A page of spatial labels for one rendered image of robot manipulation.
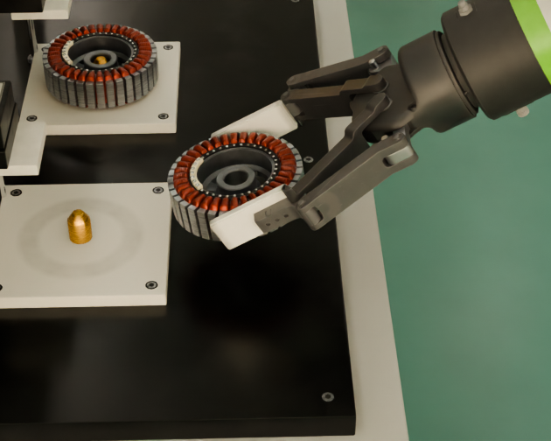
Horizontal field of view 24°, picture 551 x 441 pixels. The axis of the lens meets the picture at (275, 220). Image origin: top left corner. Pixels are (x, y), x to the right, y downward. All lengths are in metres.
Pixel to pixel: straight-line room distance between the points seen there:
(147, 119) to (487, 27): 0.40
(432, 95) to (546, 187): 1.51
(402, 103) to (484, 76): 0.07
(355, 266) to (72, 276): 0.24
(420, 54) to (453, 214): 1.41
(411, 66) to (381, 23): 1.96
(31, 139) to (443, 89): 0.33
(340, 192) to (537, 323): 1.25
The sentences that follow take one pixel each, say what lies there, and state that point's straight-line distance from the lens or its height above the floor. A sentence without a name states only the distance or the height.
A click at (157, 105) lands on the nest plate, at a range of 1.25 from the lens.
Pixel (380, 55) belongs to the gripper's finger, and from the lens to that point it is 1.06.
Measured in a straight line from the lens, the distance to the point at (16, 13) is 1.23.
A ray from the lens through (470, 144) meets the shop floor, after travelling 2.56.
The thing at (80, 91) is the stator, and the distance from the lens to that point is 1.23.
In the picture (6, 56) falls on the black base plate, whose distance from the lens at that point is 1.37.
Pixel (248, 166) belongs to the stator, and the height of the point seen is 0.83.
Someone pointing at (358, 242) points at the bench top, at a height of 0.75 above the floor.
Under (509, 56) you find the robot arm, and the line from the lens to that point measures 0.96.
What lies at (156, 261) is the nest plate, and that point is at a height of 0.78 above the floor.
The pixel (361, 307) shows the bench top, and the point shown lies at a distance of 1.07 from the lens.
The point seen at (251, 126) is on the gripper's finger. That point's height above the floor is 0.86.
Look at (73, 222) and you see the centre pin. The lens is 1.08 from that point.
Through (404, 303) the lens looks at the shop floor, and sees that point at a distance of 2.18.
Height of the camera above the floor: 1.48
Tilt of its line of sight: 39 degrees down
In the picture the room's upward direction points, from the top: straight up
